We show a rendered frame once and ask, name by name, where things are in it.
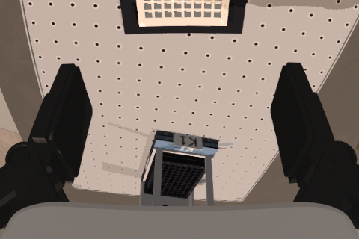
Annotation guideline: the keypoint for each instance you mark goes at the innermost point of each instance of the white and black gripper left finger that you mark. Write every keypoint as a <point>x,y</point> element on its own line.
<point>37,170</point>

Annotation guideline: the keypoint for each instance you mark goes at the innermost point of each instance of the grey plate rack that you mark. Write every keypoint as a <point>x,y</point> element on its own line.
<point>183,145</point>

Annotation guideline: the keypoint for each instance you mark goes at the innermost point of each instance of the white perforated base plate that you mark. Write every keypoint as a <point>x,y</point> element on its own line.
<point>216,86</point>

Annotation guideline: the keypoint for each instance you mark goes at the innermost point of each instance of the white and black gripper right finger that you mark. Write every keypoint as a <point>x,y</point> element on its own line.
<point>307,152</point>

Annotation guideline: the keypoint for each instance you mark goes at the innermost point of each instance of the black flat square tray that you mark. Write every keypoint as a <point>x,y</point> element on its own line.
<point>235,20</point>

